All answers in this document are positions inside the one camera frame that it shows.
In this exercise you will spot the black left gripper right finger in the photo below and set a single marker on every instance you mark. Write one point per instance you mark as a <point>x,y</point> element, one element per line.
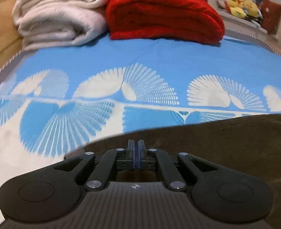
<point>221,193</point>

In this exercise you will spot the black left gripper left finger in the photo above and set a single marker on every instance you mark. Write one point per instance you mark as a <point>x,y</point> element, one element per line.
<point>55,190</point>

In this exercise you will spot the dark brown corduroy pants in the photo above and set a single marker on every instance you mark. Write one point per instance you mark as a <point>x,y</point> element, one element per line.
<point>249,144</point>

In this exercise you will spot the blue white patterned bedsheet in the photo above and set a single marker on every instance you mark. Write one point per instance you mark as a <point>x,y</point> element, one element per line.
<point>56,100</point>

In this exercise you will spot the folded cream white quilt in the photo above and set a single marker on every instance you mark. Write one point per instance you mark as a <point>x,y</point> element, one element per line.
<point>58,23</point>

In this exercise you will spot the yellow plush toy pile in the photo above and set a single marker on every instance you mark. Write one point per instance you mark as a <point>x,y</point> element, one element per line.
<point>243,9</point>

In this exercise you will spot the folded red fuzzy blanket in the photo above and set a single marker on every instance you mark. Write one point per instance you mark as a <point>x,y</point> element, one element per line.
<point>193,20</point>

